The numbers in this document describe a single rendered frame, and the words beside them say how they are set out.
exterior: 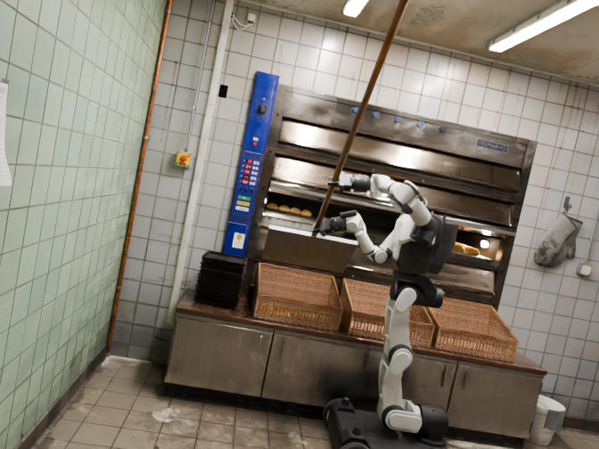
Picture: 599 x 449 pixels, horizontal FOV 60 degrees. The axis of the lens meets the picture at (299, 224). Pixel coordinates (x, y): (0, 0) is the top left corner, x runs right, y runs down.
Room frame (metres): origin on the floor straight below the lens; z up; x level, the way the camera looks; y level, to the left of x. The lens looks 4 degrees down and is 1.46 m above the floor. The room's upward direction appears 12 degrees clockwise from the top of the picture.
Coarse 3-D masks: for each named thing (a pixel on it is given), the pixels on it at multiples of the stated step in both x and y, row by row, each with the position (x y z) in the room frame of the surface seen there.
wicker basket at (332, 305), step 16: (272, 272) 3.60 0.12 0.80; (288, 272) 3.62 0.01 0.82; (304, 272) 3.64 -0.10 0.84; (256, 288) 3.36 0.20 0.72; (272, 288) 3.58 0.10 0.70; (288, 288) 3.60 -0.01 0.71; (304, 288) 3.61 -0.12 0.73; (320, 288) 3.64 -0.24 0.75; (336, 288) 3.49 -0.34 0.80; (256, 304) 3.14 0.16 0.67; (272, 304) 3.16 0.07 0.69; (288, 304) 3.17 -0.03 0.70; (304, 304) 3.18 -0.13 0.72; (320, 304) 3.61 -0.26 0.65; (336, 304) 3.38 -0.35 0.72; (272, 320) 3.16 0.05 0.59; (288, 320) 3.17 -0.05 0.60; (304, 320) 3.18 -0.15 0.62; (336, 320) 3.21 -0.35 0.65
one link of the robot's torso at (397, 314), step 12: (408, 288) 2.77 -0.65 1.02; (408, 300) 2.76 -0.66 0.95; (396, 312) 2.77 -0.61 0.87; (408, 312) 2.77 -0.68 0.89; (396, 324) 2.79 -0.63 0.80; (396, 336) 2.80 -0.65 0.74; (408, 336) 2.80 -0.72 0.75; (384, 348) 2.88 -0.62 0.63; (396, 348) 2.78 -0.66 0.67; (408, 348) 2.79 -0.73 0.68
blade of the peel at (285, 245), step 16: (272, 240) 3.17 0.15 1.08; (288, 240) 3.15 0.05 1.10; (304, 240) 3.14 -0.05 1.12; (320, 240) 3.12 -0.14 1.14; (336, 240) 3.12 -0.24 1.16; (272, 256) 3.32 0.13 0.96; (288, 256) 3.30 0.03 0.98; (304, 256) 3.28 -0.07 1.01; (320, 256) 3.26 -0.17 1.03; (336, 256) 3.25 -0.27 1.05
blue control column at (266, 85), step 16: (272, 80) 3.59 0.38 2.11; (256, 96) 3.58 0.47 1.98; (272, 96) 3.59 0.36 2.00; (256, 112) 3.58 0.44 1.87; (272, 112) 3.59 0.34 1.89; (256, 128) 3.58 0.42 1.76; (240, 160) 3.58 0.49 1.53; (256, 192) 3.59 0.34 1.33; (240, 224) 3.59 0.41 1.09; (240, 256) 3.59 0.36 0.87
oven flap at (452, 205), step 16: (288, 160) 3.67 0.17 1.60; (304, 160) 3.69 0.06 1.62; (272, 176) 3.59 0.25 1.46; (288, 176) 3.63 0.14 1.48; (304, 176) 3.65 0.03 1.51; (320, 176) 3.67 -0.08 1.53; (352, 176) 3.71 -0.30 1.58; (368, 176) 3.73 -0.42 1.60; (352, 192) 3.65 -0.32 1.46; (368, 192) 3.69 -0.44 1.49; (432, 192) 3.78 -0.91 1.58; (448, 192) 3.80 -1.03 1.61; (464, 192) 3.82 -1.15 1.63; (432, 208) 3.72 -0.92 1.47; (448, 208) 3.76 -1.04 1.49; (464, 208) 3.78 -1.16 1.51; (480, 208) 3.81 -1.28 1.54; (496, 208) 3.83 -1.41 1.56; (496, 224) 3.80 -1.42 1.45
